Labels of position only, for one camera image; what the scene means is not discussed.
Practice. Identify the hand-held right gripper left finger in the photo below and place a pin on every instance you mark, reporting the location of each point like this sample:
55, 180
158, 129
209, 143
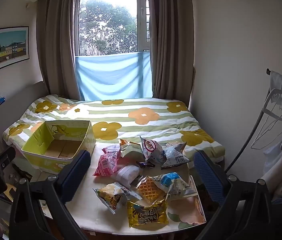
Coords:
77, 172

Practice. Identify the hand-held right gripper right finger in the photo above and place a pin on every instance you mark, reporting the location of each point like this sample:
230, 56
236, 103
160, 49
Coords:
207, 176

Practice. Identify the blue-yellow snack packet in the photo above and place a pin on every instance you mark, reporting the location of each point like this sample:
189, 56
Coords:
171, 181

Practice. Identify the yellow-green cardboard box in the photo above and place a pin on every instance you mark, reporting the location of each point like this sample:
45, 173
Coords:
40, 161

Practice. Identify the silver chip packet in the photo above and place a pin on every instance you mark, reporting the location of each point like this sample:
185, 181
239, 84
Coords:
113, 195

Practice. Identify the green-white corn chip packet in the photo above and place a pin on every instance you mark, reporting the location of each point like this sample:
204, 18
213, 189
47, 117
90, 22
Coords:
131, 151

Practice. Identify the blue shrimp chip packet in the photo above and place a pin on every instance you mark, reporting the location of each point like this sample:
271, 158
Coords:
152, 150

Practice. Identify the yellow snack packet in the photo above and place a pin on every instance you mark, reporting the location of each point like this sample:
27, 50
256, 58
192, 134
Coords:
147, 213

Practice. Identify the pink snack packet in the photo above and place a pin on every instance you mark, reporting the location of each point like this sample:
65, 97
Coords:
104, 165

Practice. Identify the blue-white rice cracker packet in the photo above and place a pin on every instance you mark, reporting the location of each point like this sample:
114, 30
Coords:
176, 157

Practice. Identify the small pink-white snack packet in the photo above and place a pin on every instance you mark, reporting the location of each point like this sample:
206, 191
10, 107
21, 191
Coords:
109, 149

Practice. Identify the white floral folding table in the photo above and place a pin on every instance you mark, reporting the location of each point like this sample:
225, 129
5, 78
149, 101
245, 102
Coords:
91, 210

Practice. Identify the grey bed headboard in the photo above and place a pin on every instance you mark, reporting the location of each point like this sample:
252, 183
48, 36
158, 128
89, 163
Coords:
13, 105

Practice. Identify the plain white snack packet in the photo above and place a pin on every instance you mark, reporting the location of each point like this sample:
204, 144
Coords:
127, 175

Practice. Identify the clear waffle packet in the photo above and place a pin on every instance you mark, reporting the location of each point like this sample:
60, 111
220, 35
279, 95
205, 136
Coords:
148, 190

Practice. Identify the small dark candy wrapper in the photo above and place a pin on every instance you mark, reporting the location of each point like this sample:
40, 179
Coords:
144, 164

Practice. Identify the floral striped cushion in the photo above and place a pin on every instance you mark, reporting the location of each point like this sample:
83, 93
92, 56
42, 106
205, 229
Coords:
131, 115

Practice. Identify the white plastic hanger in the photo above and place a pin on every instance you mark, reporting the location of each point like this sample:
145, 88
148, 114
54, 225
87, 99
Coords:
273, 102

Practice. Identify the framed houses picture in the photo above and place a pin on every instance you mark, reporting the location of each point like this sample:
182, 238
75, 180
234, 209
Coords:
7, 47

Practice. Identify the light blue cloth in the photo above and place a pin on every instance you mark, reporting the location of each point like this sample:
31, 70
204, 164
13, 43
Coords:
111, 75

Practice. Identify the black clothes rack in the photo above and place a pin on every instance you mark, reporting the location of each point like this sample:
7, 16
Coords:
268, 72

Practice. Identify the brown curtain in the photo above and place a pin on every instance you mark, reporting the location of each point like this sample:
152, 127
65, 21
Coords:
173, 42
55, 42

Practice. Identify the window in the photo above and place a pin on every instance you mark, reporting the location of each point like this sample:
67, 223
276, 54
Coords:
106, 25

